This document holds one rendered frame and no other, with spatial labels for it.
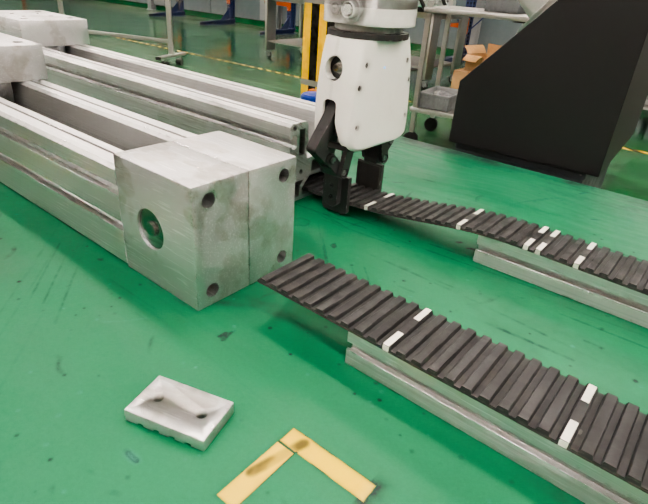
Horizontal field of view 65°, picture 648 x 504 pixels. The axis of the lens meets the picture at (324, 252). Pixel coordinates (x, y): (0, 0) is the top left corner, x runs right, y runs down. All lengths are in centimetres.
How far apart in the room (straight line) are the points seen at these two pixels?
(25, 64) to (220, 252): 42
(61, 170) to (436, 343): 34
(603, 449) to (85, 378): 28
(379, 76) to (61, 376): 35
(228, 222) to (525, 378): 21
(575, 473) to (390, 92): 36
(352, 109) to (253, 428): 29
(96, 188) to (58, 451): 22
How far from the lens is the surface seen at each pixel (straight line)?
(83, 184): 46
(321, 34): 380
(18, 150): 57
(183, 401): 30
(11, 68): 72
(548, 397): 30
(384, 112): 51
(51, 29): 101
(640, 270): 46
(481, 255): 47
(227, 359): 34
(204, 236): 35
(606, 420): 30
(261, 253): 40
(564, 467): 30
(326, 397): 31
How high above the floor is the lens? 100
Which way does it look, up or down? 29 degrees down
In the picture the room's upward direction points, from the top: 4 degrees clockwise
